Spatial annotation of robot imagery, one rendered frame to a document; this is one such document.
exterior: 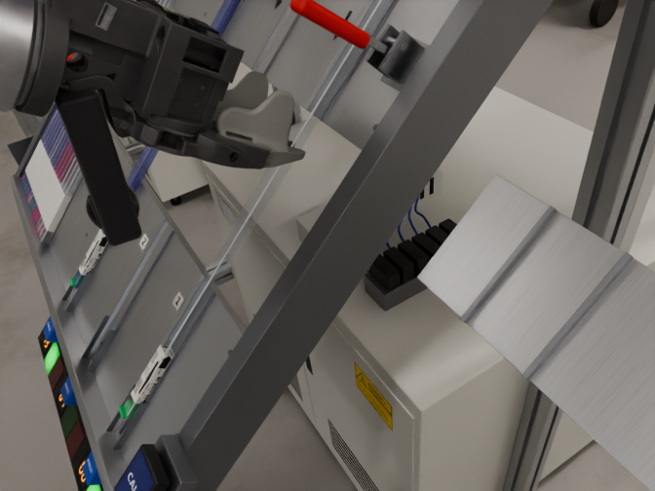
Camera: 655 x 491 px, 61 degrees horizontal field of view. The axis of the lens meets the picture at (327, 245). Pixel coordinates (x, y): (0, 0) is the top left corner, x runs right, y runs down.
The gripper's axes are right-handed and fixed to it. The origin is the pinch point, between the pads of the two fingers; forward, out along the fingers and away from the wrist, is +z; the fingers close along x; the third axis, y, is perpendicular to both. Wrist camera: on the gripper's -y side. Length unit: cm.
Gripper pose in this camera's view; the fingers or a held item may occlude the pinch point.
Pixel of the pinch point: (282, 154)
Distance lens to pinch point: 47.5
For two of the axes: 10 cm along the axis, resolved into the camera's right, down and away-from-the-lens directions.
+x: -5.2, -5.3, 6.7
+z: 7.5, 1.0, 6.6
